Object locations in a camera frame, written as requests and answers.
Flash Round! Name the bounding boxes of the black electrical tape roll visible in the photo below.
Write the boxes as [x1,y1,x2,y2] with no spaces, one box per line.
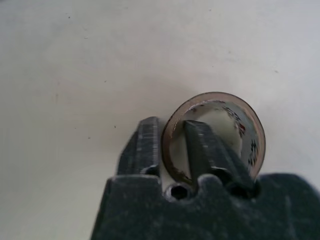
[160,91,267,185]

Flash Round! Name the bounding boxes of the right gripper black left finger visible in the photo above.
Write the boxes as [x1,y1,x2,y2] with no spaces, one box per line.
[116,116,162,180]

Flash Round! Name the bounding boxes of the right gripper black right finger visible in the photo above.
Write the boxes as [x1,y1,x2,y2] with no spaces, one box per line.
[183,119,258,191]

